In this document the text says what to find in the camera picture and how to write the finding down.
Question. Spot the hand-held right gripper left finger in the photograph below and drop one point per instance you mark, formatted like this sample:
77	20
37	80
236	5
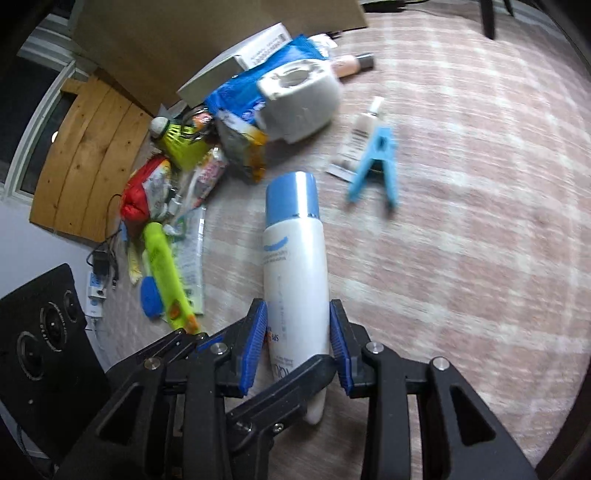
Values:
254	350

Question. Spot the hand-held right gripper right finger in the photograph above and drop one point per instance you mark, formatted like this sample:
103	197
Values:
341	350

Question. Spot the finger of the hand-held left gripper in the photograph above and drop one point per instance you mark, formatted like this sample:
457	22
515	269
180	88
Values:
286	387
175	344

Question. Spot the blue round lid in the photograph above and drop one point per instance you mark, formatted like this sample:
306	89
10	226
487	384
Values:
150	297

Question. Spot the yellow-green tube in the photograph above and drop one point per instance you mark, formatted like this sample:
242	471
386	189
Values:
166	277

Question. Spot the white power strip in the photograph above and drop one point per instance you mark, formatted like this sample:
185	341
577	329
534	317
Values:
97	295

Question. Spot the clear plastic packet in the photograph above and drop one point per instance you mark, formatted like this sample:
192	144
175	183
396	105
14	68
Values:
191	263

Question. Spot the yellow chopstick packet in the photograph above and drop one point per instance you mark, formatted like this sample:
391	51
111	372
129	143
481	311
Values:
134	263

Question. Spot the red plastic bag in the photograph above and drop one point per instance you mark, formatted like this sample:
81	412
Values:
138	194

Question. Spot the toothbrush packet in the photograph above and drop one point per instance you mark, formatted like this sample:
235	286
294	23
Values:
207	177

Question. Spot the blue plastic clip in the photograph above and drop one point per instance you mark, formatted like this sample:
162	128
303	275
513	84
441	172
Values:
376	161

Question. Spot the pine plank board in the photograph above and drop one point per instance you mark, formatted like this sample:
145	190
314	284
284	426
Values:
83	161

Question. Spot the shuttlecock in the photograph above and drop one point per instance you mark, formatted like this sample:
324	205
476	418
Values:
178	138

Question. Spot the yellow snack packet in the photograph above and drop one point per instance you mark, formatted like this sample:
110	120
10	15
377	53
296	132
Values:
242	143

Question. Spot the small white tube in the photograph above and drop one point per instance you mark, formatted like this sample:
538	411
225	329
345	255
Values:
362	134

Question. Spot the white round appliance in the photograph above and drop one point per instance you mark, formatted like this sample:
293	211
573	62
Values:
300	101

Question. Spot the blue wipes packet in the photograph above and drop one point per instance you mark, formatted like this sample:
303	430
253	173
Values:
240	94

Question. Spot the white cardboard box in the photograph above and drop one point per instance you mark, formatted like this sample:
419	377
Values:
221	69

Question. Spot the pink bottle with black cap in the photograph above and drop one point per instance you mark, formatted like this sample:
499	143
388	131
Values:
351	65

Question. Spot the light wood panel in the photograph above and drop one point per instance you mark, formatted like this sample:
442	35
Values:
184	41

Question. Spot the black power strip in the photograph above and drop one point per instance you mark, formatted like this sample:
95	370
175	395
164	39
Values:
385	4

